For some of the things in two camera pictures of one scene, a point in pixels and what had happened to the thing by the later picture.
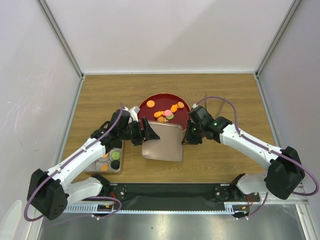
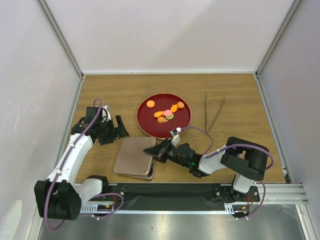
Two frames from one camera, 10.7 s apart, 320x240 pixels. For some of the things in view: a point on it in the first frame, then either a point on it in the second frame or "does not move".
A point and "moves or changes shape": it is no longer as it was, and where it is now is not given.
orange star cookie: [158, 113] does not move
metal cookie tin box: [112, 162] → [151, 173]
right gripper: [188, 139] → [157, 149]
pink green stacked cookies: [168, 114] does not move
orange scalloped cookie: [180, 104] does not move
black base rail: [176, 196] does not move
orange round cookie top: [150, 103] does not move
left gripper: [148, 133] → [117, 132]
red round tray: [165, 107] does not move
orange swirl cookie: [161, 119] does not move
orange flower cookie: [174, 108] does not move
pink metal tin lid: [169, 147] moves or changes shape
